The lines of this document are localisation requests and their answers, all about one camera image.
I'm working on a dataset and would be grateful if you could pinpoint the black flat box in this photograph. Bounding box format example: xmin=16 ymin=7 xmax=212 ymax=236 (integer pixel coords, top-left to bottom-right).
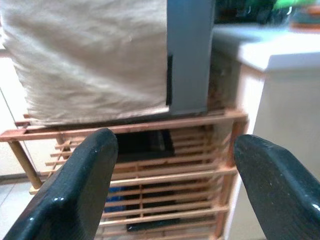
xmin=116 ymin=129 xmax=176 ymax=157

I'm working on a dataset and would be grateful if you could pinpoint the wooden slatted rack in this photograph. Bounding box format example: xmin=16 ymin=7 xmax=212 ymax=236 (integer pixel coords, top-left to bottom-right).
xmin=0 ymin=109 xmax=250 ymax=240

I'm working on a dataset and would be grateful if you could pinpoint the beige cloth cover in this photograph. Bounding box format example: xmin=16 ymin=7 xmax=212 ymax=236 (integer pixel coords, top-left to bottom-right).
xmin=0 ymin=0 xmax=171 ymax=126

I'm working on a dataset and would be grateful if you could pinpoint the white kitchen cabinet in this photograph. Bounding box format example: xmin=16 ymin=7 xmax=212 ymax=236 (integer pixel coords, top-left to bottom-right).
xmin=212 ymin=23 xmax=320 ymax=240

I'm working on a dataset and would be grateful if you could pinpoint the grey fridge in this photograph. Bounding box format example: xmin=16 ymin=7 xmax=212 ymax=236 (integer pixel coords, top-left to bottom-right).
xmin=165 ymin=0 xmax=216 ymax=116

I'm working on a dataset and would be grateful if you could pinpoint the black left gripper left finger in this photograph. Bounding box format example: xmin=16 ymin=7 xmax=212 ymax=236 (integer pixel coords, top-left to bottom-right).
xmin=3 ymin=128 xmax=119 ymax=240

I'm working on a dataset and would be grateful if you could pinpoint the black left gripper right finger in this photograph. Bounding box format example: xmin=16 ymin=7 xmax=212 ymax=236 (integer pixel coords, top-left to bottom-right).
xmin=233 ymin=134 xmax=320 ymax=240

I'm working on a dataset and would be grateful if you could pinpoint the green packet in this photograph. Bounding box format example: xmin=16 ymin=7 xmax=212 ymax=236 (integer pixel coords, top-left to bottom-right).
xmin=272 ymin=0 xmax=312 ymax=11

